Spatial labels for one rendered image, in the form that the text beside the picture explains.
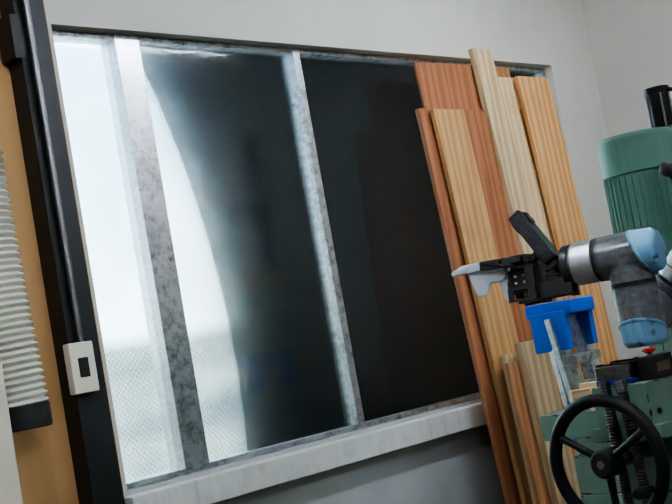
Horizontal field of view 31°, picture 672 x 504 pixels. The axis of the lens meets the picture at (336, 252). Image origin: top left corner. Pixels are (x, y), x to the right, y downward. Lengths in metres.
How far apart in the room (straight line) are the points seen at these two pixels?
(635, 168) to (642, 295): 0.80
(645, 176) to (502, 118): 1.96
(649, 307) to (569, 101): 3.35
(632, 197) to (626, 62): 2.75
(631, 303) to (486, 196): 2.50
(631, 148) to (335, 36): 1.68
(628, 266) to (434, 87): 2.53
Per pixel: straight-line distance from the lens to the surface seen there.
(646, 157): 2.82
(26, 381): 2.97
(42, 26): 3.36
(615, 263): 2.07
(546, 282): 2.13
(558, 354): 3.75
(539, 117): 4.92
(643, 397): 2.65
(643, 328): 2.06
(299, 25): 4.14
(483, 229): 4.40
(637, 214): 2.82
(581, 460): 2.89
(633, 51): 5.53
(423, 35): 4.65
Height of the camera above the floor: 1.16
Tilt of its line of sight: 4 degrees up
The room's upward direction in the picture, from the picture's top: 10 degrees counter-clockwise
